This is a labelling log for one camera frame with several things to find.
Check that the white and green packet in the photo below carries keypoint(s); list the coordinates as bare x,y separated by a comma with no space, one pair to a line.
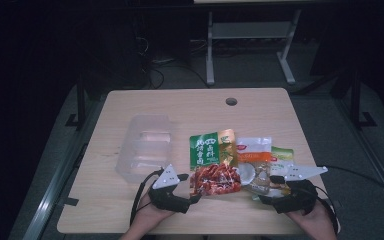
281,156

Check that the green and red seasoning packet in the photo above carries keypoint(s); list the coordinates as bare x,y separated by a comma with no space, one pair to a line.
210,156

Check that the person's left hand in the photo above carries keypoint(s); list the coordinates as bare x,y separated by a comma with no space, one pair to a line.
148,216

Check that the black metal stand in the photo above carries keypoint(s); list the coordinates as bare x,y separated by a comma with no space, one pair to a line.
356,100
80,106

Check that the person's right hand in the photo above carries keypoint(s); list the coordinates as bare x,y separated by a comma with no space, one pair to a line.
316,220

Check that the white metal desk frame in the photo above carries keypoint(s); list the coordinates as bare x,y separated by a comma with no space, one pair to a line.
250,31

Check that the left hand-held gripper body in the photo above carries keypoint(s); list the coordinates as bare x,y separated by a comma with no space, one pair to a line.
166,178

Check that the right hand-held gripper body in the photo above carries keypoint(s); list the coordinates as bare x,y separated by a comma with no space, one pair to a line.
296,196

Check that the white and orange packet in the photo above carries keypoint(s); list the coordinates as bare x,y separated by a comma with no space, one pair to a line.
253,153

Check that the clear plastic container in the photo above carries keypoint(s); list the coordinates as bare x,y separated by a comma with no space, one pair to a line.
146,150

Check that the grey table edge bracket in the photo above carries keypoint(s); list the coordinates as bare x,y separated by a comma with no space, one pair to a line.
69,201

